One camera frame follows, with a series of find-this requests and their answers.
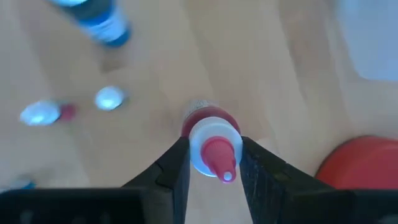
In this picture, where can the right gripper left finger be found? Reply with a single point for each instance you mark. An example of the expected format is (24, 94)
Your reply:
(169, 186)

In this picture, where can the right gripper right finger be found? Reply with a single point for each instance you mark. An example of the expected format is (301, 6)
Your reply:
(267, 193)

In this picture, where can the large pink-capped red bottle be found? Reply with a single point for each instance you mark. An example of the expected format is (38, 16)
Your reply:
(214, 133)

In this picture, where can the small food coloring bottle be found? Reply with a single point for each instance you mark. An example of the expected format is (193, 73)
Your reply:
(109, 98)

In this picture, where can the red desk lamp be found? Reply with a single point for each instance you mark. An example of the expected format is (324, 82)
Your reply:
(360, 165)

